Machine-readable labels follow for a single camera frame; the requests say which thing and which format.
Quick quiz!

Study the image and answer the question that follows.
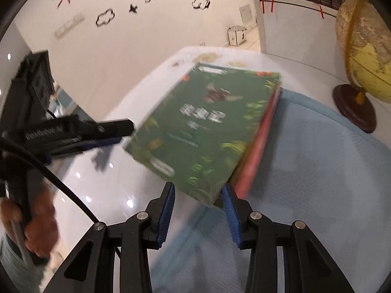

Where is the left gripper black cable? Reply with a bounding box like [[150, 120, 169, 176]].
[[0, 134, 123, 260]]

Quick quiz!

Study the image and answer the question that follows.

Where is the yellow globe on wooden base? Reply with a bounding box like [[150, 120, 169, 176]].
[[332, 0, 391, 134]]

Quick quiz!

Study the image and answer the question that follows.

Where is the white wall switch panel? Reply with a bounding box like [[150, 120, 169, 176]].
[[54, 12, 85, 39]]

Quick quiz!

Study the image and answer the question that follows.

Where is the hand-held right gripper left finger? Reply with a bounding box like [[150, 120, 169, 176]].
[[44, 182, 176, 293]]

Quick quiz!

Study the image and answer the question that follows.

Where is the person's left forearm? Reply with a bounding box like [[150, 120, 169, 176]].
[[0, 235, 43, 293]]

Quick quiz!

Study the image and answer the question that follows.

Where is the light blue quilted mat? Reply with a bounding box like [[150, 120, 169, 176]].
[[147, 88, 391, 293]]

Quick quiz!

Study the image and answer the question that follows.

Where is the red poet cover book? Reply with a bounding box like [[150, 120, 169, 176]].
[[235, 87, 283, 200]]

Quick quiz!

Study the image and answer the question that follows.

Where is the dark green beetle cover book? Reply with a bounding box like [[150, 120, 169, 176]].
[[122, 62, 283, 206]]

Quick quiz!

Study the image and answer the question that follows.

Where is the white wall access panel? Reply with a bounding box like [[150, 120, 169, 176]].
[[239, 4, 253, 25]]

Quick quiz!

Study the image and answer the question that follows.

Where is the small white box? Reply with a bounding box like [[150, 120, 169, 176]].
[[227, 25, 249, 47]]

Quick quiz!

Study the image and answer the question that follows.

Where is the person's left hand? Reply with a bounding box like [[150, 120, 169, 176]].
[[0, 186, 59, 258]]

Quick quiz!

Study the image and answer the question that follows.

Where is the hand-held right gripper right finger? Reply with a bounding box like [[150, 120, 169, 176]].
[[221, 183, 356, 293]]

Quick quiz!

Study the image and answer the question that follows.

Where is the cloud outline wall sticker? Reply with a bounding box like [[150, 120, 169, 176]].
[[96, 9, 116, 27]]

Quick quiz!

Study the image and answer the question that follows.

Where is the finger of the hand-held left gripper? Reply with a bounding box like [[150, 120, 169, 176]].
[[50, 137, 123, 163], [76, 118, 136, 138]]

